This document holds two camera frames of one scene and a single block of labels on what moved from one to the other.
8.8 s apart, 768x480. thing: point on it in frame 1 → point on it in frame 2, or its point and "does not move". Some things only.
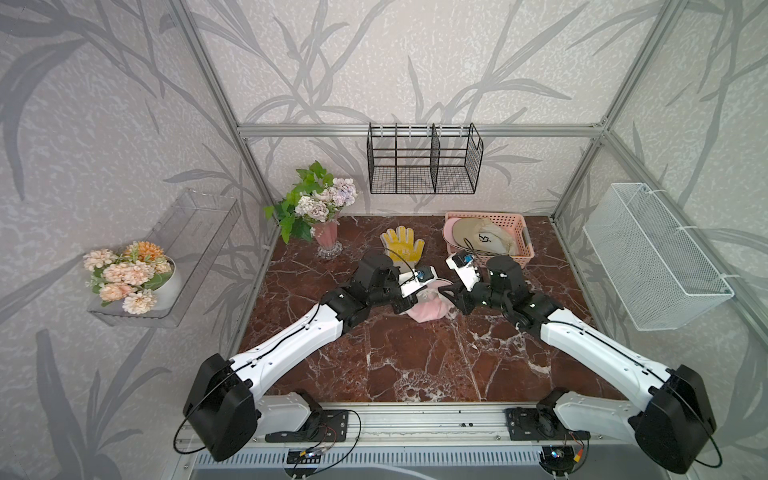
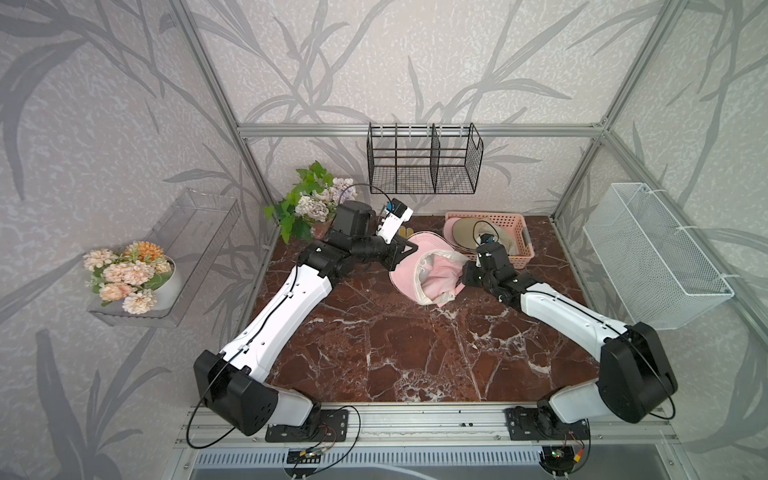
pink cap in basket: x=448 y=232 does not move
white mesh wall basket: x=660 y=278 does not move
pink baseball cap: x=433 y=303 → x=434 y=273
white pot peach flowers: x=141 y=278 does not move
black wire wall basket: x=440 y=160 does not move
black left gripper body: x=387 y=293 → x=370 y=247
